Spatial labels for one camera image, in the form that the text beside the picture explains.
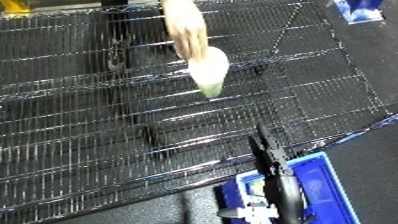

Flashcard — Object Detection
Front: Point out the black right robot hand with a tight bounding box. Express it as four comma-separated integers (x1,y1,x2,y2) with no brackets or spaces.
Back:
216,123,317,224

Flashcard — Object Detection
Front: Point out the person's hand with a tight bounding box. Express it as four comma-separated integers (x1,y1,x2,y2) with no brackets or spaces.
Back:
159,0,212,63

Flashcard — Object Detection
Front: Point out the white paper cup green band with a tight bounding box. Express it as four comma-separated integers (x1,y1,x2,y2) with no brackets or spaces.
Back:
186,46,233,100

